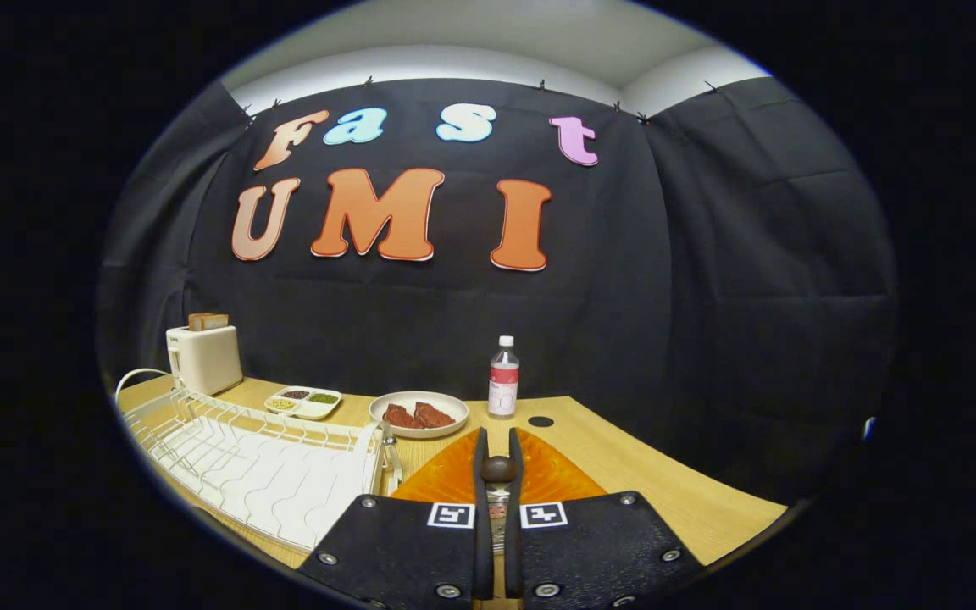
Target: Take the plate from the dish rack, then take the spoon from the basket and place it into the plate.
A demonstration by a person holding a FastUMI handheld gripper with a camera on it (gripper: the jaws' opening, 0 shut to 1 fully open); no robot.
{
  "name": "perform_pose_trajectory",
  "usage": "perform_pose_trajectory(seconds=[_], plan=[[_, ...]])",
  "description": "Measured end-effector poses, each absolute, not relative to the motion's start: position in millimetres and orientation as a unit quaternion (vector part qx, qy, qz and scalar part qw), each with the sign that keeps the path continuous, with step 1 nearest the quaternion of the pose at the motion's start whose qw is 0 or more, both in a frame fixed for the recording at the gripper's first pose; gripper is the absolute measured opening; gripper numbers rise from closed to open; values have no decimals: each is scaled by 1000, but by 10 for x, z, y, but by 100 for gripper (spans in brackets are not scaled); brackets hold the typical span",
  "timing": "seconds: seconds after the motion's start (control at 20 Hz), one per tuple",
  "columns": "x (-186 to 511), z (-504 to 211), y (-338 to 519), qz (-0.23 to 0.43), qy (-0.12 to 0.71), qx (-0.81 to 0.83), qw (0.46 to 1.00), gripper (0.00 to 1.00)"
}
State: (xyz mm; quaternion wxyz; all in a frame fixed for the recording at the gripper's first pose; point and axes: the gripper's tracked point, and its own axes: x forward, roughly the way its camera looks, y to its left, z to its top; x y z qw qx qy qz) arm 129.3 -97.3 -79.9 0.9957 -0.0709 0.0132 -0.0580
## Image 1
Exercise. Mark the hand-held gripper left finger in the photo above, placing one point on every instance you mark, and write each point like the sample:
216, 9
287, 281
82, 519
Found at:
403, 551

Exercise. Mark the black round table grommet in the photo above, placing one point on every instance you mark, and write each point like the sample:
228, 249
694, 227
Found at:
540, 421

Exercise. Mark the white toaster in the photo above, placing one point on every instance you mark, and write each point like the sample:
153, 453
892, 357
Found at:
204, 360

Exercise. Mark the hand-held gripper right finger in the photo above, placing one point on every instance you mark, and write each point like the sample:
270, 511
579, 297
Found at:
598, 551

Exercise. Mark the pile of red beans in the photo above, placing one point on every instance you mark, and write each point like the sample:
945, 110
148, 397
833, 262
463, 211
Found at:
295, 394

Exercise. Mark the brown meat piece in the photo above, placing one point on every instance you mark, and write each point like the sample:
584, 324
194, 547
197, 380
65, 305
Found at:
400, 417
437, 415

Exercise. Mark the pile of yellow beans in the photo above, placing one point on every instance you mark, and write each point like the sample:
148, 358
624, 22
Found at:
282, 404

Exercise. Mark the beige plate with meat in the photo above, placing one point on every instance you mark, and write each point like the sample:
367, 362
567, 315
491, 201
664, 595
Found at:
420, 434

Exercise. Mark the clear bottle with red label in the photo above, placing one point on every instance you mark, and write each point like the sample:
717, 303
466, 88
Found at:
503, 381

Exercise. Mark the pile of green beans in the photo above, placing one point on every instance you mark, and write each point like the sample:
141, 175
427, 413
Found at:
324, 398

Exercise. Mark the white divided dish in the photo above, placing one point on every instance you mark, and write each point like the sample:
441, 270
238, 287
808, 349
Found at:
315, 411

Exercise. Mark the black backdrop cloth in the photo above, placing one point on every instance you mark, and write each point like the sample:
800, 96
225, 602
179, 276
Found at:
420, 330

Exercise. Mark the metal spoon with dark end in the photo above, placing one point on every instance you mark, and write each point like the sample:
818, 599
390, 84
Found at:
499, 468

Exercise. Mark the toasted bread slice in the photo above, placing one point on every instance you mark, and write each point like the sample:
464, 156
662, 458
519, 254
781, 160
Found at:
219, 320
198, 322

